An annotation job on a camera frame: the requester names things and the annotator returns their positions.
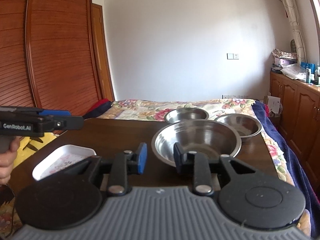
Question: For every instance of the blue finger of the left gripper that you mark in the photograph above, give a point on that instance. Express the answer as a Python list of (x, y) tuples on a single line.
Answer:
[(53, 112)]

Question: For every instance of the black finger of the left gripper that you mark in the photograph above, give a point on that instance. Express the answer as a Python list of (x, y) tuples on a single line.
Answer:
[(61, 123)]

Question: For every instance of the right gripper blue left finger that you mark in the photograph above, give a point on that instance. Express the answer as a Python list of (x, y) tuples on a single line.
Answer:
[(126, 163)]

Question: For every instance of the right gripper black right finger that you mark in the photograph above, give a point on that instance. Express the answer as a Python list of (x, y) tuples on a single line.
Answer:
[(195, 163)]

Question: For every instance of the floral square plate back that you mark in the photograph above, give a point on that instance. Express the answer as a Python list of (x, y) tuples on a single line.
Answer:
[(62, 157)]

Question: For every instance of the large steel bowl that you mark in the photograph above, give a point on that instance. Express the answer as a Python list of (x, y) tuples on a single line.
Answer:
[(209, 137)]

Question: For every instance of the small steel bowl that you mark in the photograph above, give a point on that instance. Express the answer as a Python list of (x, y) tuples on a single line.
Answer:
[(184, 114)]

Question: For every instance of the medium steel bowl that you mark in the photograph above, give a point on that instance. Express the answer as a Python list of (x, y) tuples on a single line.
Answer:
[(247, 126)]

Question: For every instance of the person left hand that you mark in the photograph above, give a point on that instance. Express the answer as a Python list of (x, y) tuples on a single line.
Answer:
[(7, 161)]

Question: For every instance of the yellow plush toy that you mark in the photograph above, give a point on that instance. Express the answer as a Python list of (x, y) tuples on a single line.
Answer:
[(30, 145)]

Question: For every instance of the red and navy pillows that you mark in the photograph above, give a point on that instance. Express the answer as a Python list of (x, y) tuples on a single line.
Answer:
[(98, 109)]

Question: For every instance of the floral bedspread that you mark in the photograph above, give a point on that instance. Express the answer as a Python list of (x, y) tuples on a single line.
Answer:
[(150, 181)]

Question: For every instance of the wooden louvered wardrobe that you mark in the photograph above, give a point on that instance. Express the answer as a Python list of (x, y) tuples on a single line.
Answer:
[(53, 55)]

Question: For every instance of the white paper box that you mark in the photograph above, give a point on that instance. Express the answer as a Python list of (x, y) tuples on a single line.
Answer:
[(273, 104)]

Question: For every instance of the wooden low cabinet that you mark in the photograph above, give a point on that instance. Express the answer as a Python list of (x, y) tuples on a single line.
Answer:
[(299, 121)]

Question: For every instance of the stack of folded cloths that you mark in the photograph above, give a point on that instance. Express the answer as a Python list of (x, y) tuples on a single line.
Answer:
[(283, 61)]

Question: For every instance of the clear plastic bag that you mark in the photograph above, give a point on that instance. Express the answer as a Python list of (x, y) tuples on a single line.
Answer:
[(294, 72)]

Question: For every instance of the blue tube bottle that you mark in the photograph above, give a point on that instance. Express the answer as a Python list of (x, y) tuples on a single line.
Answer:
[(308, 75)]

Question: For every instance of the patterned curtain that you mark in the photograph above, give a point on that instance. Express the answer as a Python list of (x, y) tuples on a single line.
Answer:
[(293, 15)]

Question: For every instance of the wall outlet strip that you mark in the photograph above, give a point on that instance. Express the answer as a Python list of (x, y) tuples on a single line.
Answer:
[(224, 96)]

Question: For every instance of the wall light switch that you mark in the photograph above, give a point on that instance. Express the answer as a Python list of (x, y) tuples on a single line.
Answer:
[(232, 56)]

